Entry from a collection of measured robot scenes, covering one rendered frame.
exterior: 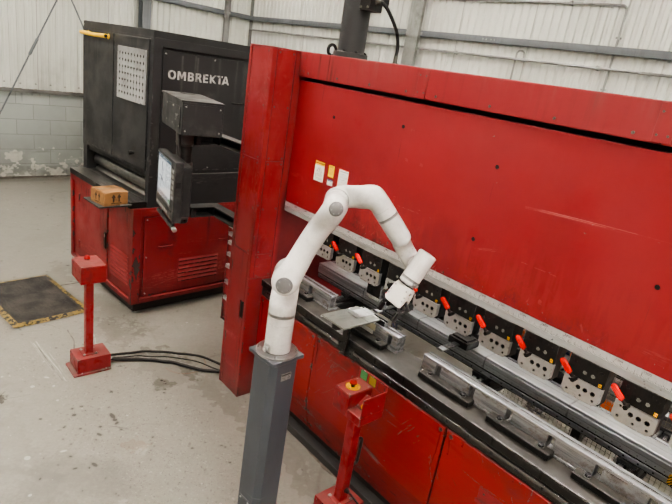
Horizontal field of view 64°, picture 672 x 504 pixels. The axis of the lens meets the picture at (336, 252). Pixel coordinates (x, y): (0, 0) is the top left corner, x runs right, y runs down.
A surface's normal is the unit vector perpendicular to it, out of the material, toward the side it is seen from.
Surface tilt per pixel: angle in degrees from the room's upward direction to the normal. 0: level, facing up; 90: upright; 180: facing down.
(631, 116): 90
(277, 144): 90
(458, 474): 90
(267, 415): 90
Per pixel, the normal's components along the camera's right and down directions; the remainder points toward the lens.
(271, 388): 0.00, 0.33
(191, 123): 0.48, 0.35
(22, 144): 0.70, 0.32
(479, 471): -0.75, 0.10
